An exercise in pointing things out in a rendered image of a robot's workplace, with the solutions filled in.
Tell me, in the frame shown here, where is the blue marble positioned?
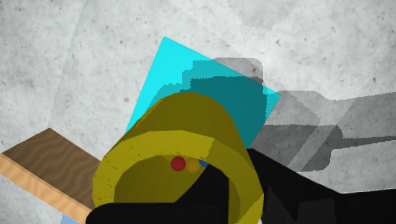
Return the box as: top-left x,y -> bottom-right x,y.
199,159 -> 209,168

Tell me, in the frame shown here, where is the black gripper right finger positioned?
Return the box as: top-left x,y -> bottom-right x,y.
247,149 -> 396,224

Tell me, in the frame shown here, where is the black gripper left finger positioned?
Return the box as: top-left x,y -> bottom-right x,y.
85,164 -> 230,224

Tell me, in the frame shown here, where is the yellow cup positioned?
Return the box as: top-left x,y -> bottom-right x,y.
92,92 -> 264,224

